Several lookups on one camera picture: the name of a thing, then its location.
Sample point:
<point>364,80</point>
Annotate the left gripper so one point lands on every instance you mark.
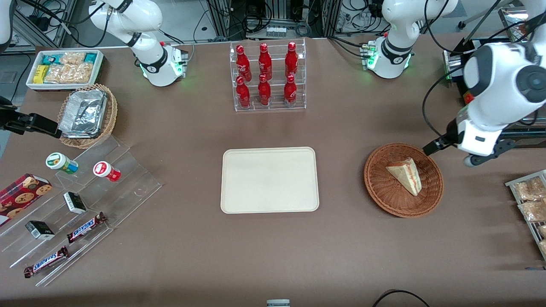
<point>443,141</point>

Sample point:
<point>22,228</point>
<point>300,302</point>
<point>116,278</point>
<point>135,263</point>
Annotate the triangular sandwich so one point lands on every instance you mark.
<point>407,177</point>

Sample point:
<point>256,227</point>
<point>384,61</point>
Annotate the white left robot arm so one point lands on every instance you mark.
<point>392,55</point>

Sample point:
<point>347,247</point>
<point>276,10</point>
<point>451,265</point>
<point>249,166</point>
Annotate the round brown wicker basket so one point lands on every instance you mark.
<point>384,192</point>

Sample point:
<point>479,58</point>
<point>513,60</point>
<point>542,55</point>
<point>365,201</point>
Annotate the beige rectangular tray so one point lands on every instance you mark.
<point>268,181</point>

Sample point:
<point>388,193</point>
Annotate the light wicker basket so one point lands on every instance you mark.
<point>110,115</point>

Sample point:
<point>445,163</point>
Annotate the black food warmer appliance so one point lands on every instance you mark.
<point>452,59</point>

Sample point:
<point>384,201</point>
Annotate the clear bag of crackers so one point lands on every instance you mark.
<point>542,231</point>
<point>533,211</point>
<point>543,247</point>
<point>529,189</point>

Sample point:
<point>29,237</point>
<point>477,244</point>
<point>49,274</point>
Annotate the red cola bottle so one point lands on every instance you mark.
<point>264,91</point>
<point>290,90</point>
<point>243,94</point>
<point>265,62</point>
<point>243,64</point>
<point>291,59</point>

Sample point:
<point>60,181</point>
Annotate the clear acrylic bottle rack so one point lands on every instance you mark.
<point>273,108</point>

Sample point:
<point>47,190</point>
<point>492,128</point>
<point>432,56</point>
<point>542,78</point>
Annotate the white power strip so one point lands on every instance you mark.
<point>276,31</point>

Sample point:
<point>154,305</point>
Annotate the small grey device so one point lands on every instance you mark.
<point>278,303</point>

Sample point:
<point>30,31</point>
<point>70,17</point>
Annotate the clear acrylic stepped stand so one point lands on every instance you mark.
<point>128,187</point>

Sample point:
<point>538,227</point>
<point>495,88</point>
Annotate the red lid snack cup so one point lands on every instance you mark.
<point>104,170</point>

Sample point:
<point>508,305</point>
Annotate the stacked aluminium foil containers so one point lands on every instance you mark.
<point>83,113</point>

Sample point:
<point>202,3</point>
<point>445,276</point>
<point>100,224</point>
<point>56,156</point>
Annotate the teal snack packet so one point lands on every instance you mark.
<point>91,57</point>
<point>52,58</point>

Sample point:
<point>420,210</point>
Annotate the Snickers chocolate bar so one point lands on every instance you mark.
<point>85,228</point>
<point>45,262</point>

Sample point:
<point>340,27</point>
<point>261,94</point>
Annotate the small black carton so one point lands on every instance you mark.
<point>74,203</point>
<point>39,230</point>

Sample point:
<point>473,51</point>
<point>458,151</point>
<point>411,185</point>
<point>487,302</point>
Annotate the small clear peanut bag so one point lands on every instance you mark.
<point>72,57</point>

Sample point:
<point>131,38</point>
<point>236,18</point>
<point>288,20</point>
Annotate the large clear peanut bag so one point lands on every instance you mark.
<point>68,73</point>

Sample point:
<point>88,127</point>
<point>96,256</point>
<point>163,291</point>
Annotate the white rectangular snack bin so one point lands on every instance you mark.
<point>64,86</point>

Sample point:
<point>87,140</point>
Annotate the green lid snack cup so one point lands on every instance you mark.
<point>59,162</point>

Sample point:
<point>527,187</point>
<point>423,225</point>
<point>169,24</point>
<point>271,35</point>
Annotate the yellow snack packet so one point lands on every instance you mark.
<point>40,73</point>

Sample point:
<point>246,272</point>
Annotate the red chocolate cookie box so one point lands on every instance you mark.
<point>21,196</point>

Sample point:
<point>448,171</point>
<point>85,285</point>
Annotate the white rounded machine cover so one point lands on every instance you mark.
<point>5,21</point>

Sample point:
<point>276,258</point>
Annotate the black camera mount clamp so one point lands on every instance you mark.
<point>38,123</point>

